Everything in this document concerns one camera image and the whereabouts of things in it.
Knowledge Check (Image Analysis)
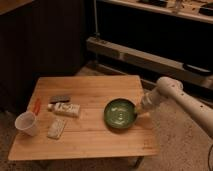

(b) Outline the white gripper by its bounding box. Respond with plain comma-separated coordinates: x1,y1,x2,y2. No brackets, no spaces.
135,90,160,117

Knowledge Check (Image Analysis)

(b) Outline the green ceramic bowl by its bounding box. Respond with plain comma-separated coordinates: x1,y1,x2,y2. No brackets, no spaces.
103,98,137,130

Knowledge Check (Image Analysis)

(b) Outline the white tube bottle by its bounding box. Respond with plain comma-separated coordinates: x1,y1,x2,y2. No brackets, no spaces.
47,102,80,117

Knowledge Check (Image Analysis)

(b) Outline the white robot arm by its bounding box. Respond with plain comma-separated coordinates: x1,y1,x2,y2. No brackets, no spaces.
135,77,213,139

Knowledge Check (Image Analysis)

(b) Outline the wooden table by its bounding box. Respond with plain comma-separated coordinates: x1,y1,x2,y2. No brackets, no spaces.
8,76,158,161

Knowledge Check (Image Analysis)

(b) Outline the grey metal beam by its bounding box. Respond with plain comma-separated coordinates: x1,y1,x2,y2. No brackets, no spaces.
86,37,213,90

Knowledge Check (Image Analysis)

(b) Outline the dark grey rectangular block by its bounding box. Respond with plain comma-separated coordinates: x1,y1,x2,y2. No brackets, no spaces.
49,95,70,104

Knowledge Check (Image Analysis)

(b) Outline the metal vertical pole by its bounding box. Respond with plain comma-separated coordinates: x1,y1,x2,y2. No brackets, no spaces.
93,0,100,41

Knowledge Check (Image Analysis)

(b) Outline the workbench shelf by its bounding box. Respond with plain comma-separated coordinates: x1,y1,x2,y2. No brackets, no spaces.
100,0,213,24

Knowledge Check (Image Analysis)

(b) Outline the white paper cup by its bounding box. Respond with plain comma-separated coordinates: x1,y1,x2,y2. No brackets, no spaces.
15,111,38,136

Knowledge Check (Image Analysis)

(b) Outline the dark wooden cabinet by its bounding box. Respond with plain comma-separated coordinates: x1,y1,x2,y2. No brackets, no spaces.
0,0,85,114

